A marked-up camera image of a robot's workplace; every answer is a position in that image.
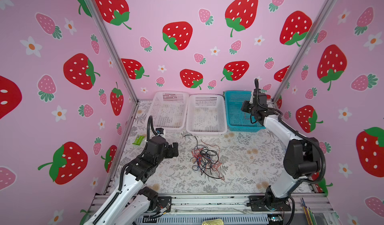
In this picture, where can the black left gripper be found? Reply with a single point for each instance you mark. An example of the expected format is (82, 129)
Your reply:
(171, 154)

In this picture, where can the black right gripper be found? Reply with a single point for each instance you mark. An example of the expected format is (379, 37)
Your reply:
(245, 104)

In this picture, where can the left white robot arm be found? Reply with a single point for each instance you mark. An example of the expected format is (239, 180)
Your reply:
(132, 198)

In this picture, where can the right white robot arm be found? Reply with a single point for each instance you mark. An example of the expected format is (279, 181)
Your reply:
(302, 159)

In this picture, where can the teal plastic basket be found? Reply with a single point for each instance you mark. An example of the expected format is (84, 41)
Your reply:
(237, 120)

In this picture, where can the green small packet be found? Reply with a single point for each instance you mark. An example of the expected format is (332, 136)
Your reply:
(138, 140)

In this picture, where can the left white plastic basket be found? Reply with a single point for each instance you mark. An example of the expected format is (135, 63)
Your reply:
(169, 110)

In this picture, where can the white plastic basket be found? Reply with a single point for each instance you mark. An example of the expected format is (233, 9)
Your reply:
(206, 115)
(169, 110)

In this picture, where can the middle white plastic basket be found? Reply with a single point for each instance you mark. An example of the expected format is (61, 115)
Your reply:
(206, 115)

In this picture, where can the gold foil object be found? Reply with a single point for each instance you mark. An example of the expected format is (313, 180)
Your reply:
(213, 222)

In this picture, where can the coloured pencils bundle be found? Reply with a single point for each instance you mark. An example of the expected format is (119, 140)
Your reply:
(308, 213)

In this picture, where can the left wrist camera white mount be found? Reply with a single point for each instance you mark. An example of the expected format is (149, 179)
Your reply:
(160, 132)

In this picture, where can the aluminium front rail base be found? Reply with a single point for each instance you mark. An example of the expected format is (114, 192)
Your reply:
(192, 209)

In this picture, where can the aluminium corner post right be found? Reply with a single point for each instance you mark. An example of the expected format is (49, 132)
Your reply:
(317, 24)

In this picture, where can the aluminium corner post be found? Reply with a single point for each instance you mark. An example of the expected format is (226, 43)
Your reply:
(317, 24)
(113, 12)

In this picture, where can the aluminium corner post left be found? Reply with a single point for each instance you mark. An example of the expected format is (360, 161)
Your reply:
(113, 12)

